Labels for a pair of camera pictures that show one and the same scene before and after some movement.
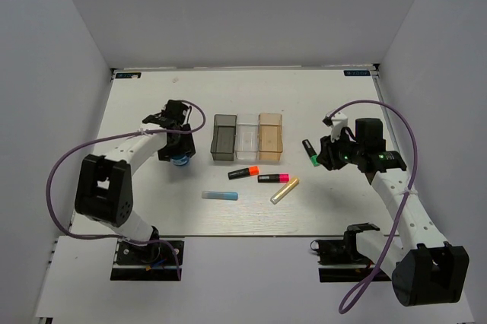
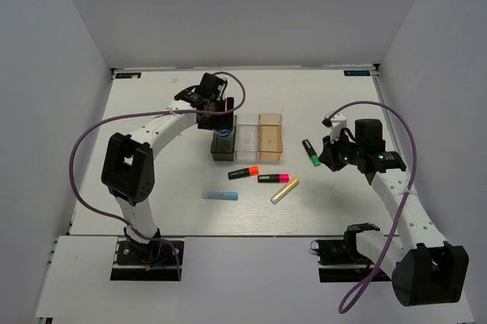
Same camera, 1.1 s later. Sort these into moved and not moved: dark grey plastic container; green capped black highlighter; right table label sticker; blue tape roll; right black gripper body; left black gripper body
Moved: blue tape roll; left black gripper body
Not moved: green capped black highlighter; dark grey plastic container; right black gripper body; right table label sticker
